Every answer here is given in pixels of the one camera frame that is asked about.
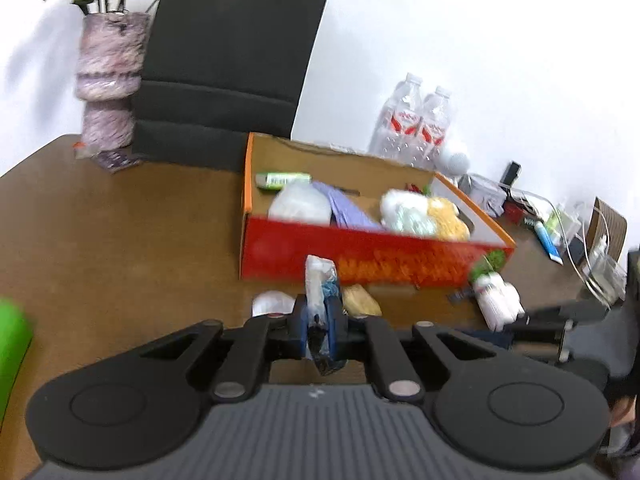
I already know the grey white soft pouch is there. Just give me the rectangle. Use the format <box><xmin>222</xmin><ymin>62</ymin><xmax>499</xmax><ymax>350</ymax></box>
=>
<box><xmin>269</xmin><ymin>180</ymin><xmax>333</xmax><ymax>223</ymax></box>

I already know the black paper bag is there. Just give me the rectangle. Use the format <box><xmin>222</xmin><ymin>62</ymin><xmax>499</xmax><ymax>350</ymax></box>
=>
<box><xmin>131</xmin><ymin>0</ymin><xmax>334</xmax><ymax>173</ymax></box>

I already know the white plastic bottle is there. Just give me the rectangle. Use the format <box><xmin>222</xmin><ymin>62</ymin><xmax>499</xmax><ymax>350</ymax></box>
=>
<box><xmin>472</xmin><ymin>275</ymin><xmax>526</xmax><ymax>332</ymax></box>

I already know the brown cardboard stand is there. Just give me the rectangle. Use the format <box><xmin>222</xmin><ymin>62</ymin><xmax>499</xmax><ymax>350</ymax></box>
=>
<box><xmin>585</xmin><ymin>196</ymin><xmax>628</xmax><ymax>266</ymax></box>

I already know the clear blue plastic packet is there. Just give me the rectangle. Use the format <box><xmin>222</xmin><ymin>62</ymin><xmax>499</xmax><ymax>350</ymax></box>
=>
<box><xmin>304</xmin><ymin>255</ymin><xmax>347</xmax><ymax>377</ymax></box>

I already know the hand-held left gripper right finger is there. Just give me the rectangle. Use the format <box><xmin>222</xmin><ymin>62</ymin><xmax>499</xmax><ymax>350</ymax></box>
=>
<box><xmin>325</xmin><ymin>295</ymin><xmax>537</xmax><ymax>404</ymax></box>

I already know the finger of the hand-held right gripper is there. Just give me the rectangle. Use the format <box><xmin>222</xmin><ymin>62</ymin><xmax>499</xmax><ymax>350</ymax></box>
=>
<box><xmin>452</xmin><ymin>322</ymin><xmax>576</xmax><ymax>353</ymax></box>
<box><xmin>525</xmin><ymin>299</ymin><xmax>615</xmax><ymax>325</ymax></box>

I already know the pink mottled vase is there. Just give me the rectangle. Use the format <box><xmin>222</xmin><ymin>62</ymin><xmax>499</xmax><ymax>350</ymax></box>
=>
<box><xmin>75</xmin><ymin>10</ymin><xmax>151</xmax><ymax>153</ymax></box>

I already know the white round toy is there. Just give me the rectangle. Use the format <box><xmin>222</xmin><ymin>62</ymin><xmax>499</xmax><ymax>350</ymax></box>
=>
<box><xmin>436</xmin><ymin>139</ymin><xmax>472</xmax><ymax>177</ymax></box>

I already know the clear water bottle red label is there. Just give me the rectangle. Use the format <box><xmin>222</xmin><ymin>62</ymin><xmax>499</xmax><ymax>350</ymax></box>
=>
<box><xmin>415</xmin><ymin>86</ymin><xmax>453</xmax><ymax>171</ymax></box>
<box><xmin>369</xmin><ymin>73</ymin><xmax>426</xmax><ymax>161</ymax></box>

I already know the small white round disc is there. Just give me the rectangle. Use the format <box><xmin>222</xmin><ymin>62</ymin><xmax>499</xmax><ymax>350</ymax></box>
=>
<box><xmin>251</xmin><ymin>290</ymin><xmax>297</xmax><ymax>318</ymax></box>

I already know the small purple card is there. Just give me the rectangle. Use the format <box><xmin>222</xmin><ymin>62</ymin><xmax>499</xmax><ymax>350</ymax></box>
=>
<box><xmin>95</xmin><ymin>151</ymin><xmax>143</xmax><ymax>174</ymax></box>

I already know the green foam cylinder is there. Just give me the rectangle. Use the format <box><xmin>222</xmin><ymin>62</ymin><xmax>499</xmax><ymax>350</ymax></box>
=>
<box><xmin>0</xmin><ymin>297</ymin><xmax>33</xmax><ymax>411</ymax></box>

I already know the red and black striped item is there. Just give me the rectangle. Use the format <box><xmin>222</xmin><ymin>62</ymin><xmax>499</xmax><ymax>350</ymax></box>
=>
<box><xmin>505</xmin><ymin>200</ymin><xmax>538</xmax><ymax>226</ymax></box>

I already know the white and orange plush toy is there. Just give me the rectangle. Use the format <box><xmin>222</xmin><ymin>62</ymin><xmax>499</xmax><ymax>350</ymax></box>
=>
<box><xmin>380</xmin><ymin>188</ymin><xmax>472</xmax><ymax>241</ymax></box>

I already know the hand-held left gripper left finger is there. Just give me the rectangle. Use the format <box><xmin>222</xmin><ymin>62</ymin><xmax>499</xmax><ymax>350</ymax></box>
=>
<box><xmin>119</xmin><ymin>294</ymin><xmax>308</xmax><ymax>405</ymax></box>

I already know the blue and white tube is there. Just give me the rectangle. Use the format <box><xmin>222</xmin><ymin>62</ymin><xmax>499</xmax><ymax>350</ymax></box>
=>
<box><xmin>534</xmin><ymin>220</ymin><xmax>565</xmax><ymax>266</ymax></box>

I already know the tan small packet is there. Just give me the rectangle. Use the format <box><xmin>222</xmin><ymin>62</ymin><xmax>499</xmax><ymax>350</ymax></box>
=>
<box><xmin>341</xmin><ymin>284</ymin><xmax>383</xmax><ymax>318</ymax></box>

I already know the red cardboard box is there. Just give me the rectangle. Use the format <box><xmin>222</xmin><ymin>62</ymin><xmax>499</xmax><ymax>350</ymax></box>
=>
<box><xmin>239</xmin><ymin>132</ymin><xmax>516</xmax><ymax>288</ymax></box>

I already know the green white tube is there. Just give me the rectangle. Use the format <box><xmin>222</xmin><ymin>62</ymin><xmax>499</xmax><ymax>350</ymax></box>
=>
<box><xmin>255</xmin><ymin>172</ymin><xmax>313</xmax><ymax>191</ymax></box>

